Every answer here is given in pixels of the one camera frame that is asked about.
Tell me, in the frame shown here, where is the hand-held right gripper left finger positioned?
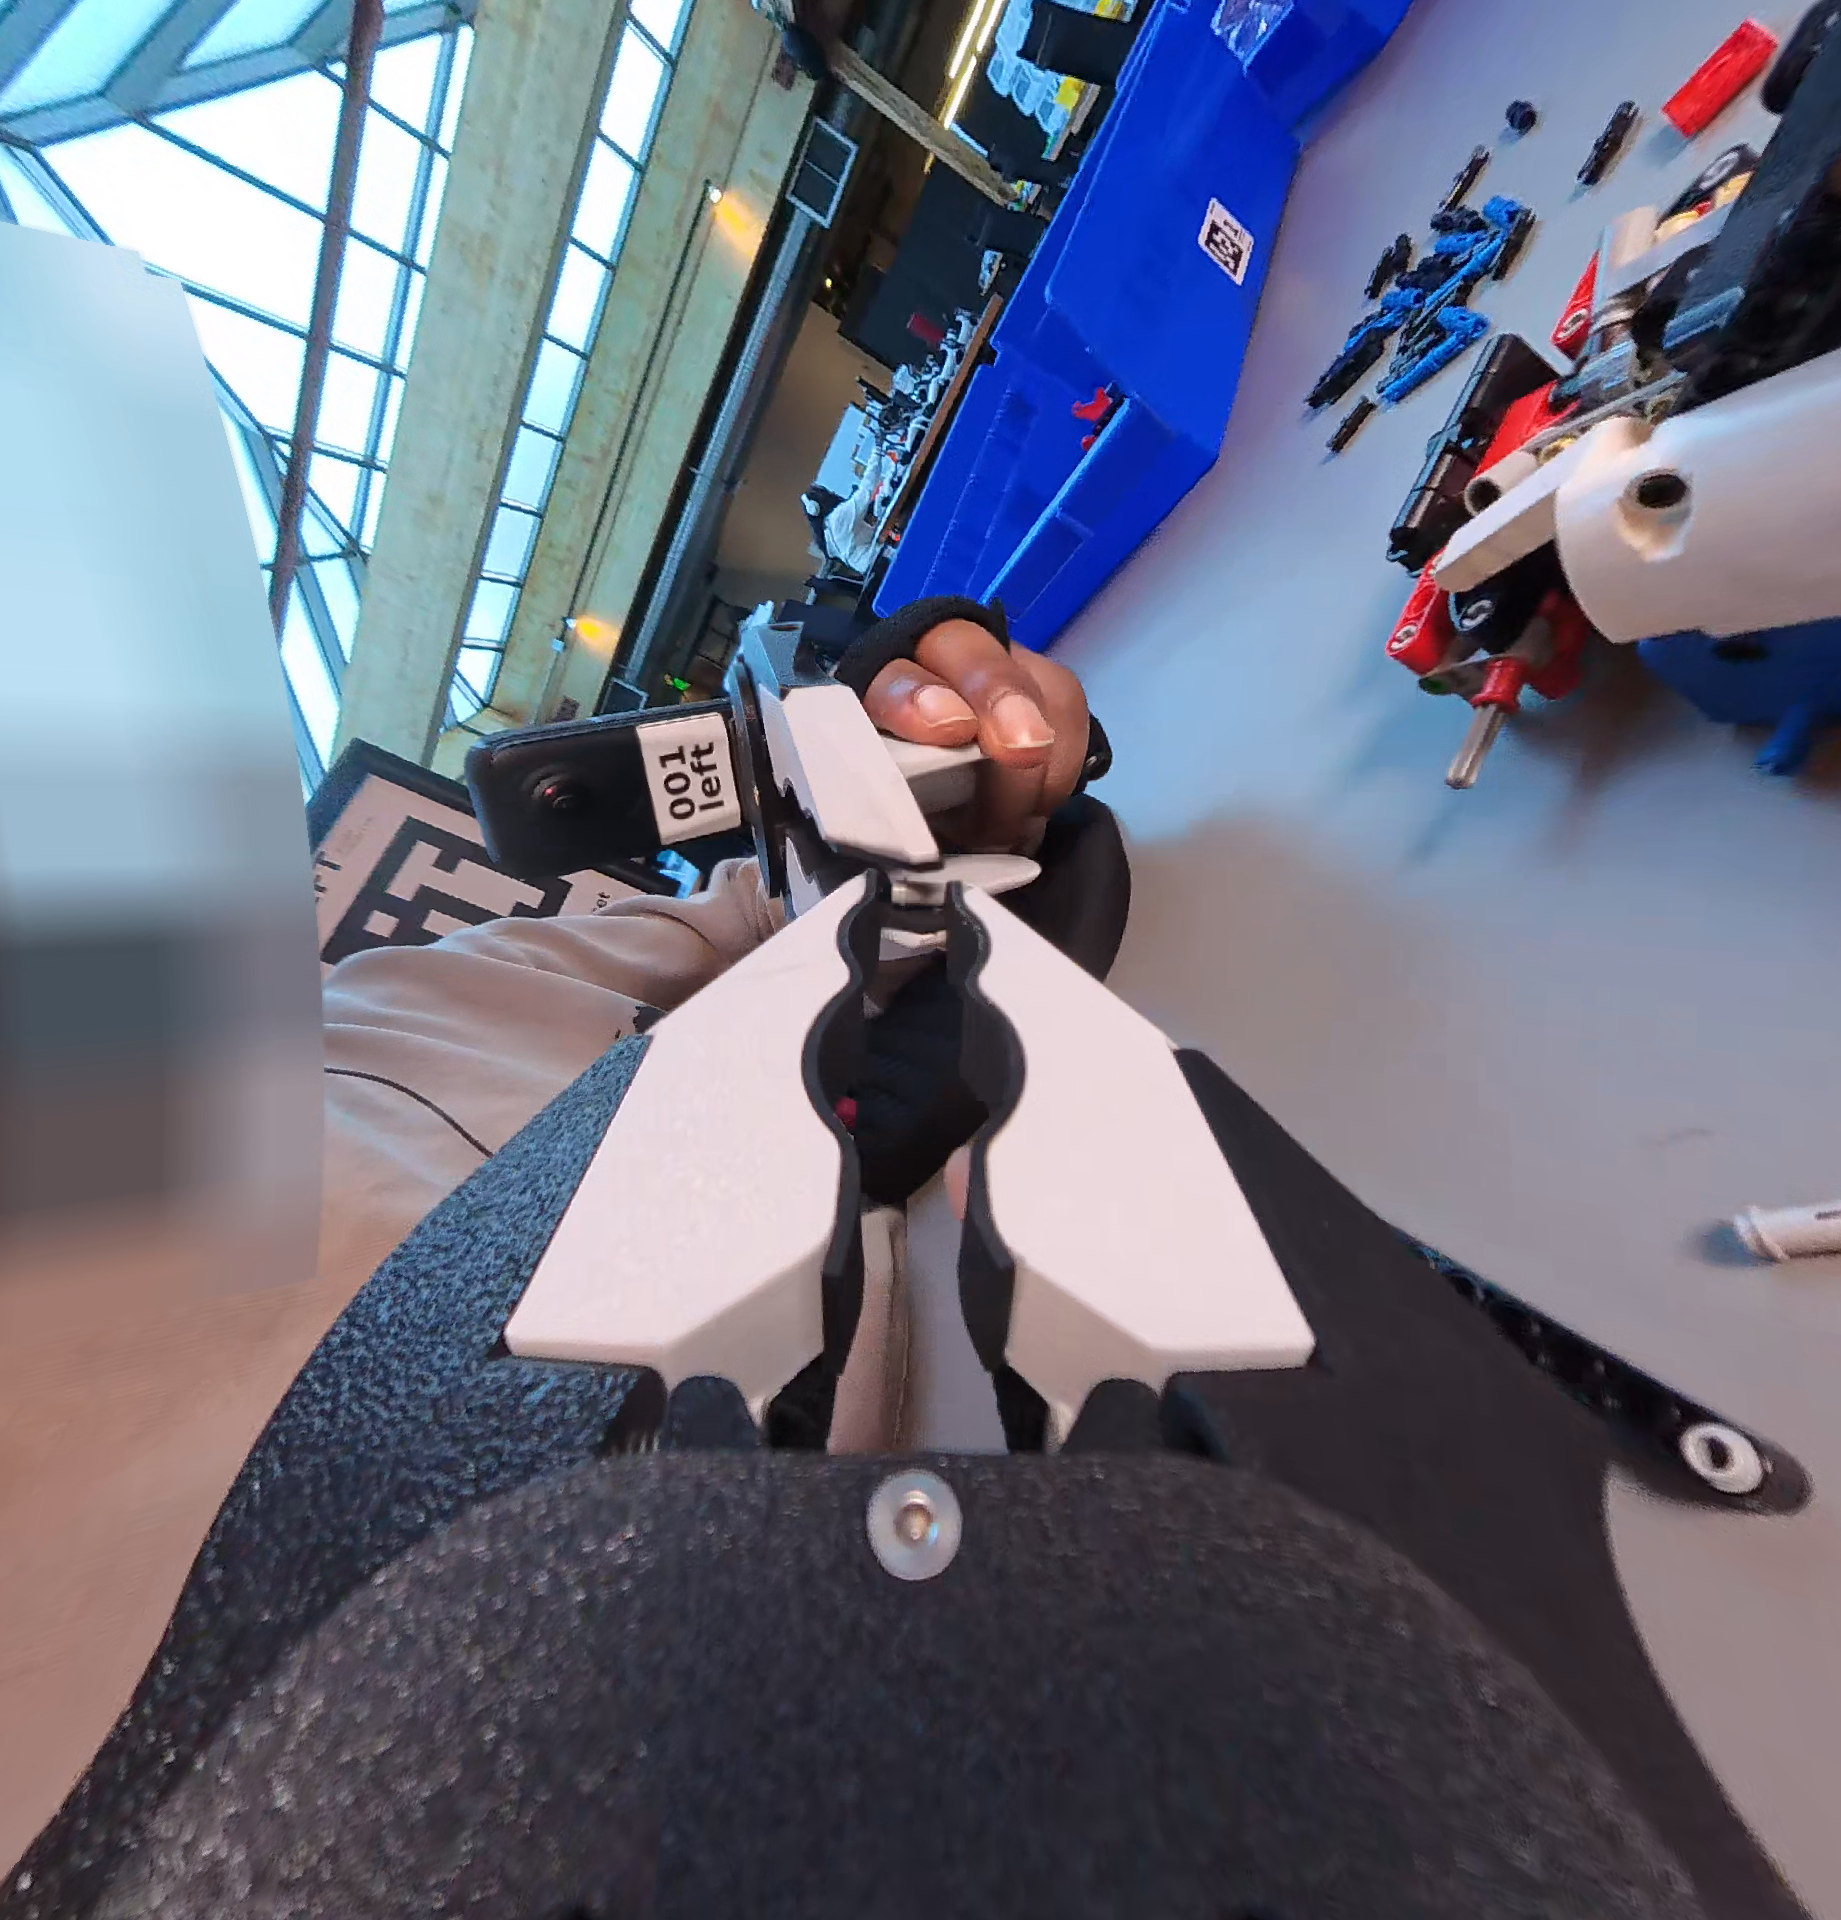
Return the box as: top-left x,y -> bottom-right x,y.
502,869 -> 883,1426

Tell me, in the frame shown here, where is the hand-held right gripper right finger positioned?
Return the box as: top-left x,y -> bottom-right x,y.
944,885 -> 1318,1444

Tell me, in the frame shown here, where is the partly built lego car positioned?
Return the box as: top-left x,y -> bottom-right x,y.
1384,0 -> 1841,788

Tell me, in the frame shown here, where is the black lego beam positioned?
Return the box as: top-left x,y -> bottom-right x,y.
1436,1245 -> 1818,1518

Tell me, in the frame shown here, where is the white lego connector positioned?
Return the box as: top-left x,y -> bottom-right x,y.
1729,1198 -> 1841,1264

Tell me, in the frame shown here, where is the red square lego plate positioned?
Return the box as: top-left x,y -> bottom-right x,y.
1662,18 -> 1782,136

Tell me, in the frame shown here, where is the black white marker sign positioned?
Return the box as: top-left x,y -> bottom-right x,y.
308,738 -> 682,961

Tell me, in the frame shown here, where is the pile of blue black pins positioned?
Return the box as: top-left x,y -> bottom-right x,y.
1303,96 -> 1641,457

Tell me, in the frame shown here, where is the thin black cable with plug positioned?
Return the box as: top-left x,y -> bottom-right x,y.
324,1064 -> 494,1158

